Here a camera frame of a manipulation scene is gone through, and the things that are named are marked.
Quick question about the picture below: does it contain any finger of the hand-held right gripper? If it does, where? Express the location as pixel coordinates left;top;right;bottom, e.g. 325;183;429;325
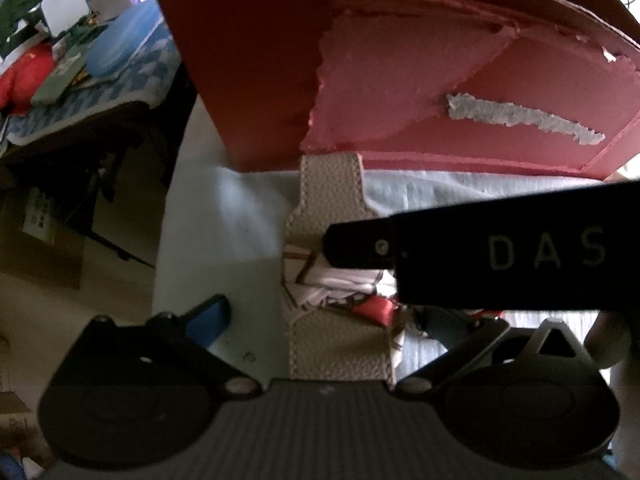
324;216;402;274

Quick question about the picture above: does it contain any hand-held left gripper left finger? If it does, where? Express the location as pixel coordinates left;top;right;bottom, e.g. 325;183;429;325
90;294;262;396

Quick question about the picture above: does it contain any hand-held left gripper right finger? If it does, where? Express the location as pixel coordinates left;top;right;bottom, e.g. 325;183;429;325
396;308;597;396

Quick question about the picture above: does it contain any beige leather pouch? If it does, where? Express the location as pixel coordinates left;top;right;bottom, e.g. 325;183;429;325
282;152;402;391

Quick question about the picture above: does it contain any red cardboard box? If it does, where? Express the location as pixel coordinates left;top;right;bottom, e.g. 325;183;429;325
150;0;640;182

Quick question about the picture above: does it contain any person's right hand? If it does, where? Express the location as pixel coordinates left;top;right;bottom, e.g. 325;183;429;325
584;309;632;372

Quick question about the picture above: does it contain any white printed scarf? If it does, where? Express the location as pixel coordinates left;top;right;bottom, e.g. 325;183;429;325
282;246;418;357

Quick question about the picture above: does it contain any brown cardboard box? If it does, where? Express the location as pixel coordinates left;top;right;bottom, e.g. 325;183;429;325
0;187;89;290

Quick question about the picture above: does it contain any dark table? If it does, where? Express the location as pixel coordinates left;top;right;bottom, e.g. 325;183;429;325
0;100;197;272

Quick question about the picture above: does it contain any green flat box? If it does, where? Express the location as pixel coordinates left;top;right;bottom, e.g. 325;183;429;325
30;42;102;107

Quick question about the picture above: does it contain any blue round lid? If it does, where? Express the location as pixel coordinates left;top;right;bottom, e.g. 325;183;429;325
87;0;167;79

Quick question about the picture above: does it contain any red cloth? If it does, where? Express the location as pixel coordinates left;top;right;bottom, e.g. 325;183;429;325
0;44;55;113

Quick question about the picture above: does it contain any white square box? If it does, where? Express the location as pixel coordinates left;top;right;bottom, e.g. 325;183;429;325
41;0;92;39

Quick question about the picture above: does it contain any green cloth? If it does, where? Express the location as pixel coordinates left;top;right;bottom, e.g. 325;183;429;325
0;0;67;57

